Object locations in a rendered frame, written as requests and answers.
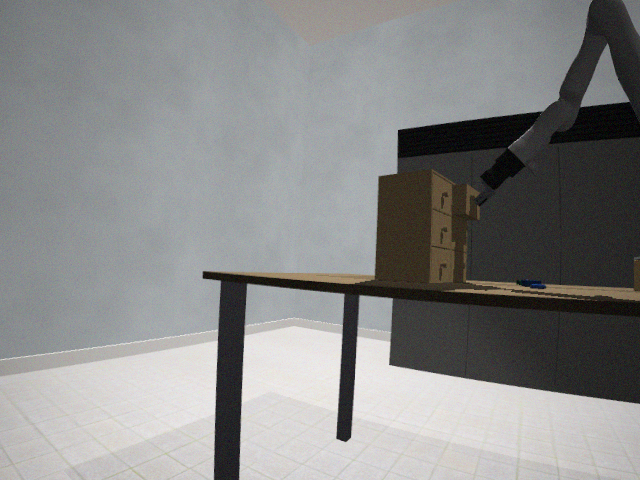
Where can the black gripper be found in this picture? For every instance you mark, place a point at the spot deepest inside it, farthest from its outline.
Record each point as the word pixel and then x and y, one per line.
pixel 509 163

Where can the brown wooden drawer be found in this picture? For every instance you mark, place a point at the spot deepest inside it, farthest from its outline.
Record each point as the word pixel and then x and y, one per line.
pixel 441 194
pixel 458 272
pixel 441 228
pixel 463 205
pixel 440 271
pixel 459 237

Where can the small wooden chest of drawers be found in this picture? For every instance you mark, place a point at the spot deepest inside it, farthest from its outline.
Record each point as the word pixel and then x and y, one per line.
pixel 404 227

